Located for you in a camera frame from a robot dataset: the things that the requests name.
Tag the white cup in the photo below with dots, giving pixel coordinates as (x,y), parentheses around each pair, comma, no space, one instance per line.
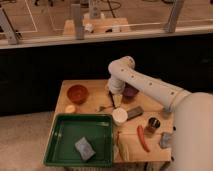
(120,116)

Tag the green plastic tray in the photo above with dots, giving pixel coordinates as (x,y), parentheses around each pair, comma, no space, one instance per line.
(71,129)

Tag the black handled fork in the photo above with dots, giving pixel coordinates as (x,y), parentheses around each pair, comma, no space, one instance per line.
(112,105)

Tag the small yellow round object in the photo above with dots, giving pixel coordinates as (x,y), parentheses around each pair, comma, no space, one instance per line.
(70,109)

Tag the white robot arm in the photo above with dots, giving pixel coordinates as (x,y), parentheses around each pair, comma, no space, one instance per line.
(192,142)

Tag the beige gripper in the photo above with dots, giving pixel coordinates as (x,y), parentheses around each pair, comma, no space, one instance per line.
(117,98)

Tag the blue cloth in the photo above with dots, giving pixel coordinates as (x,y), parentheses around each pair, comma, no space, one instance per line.
(165,140)

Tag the metal cup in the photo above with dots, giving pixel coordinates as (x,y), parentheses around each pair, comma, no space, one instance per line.
(153,124)

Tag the red chili pepper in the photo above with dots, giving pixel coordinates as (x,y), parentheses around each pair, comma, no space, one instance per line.
(140,133)

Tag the purple bowl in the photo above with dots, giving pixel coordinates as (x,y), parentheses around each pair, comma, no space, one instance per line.
(129,91)

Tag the orange bowl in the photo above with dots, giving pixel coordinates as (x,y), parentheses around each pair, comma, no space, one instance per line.
(77,94)

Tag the grey rectangular block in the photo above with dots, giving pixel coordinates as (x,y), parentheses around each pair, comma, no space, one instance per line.
(135,112)

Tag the blue sponge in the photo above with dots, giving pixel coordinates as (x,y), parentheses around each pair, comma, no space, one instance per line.
(85,149)

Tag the wooden board in background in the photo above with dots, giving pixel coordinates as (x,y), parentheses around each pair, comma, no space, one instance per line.
(98,26)

